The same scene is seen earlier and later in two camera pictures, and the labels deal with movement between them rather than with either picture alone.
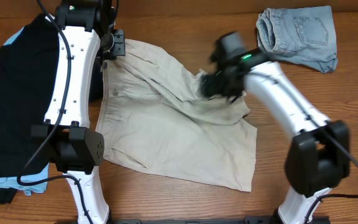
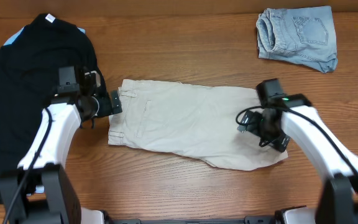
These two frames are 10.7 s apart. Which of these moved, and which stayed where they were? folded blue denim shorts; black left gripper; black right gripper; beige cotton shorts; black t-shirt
Moved: beige cotton shorts; black right gripper; black left gripper
Stayed: folded blue denim shorts; black t-shirt
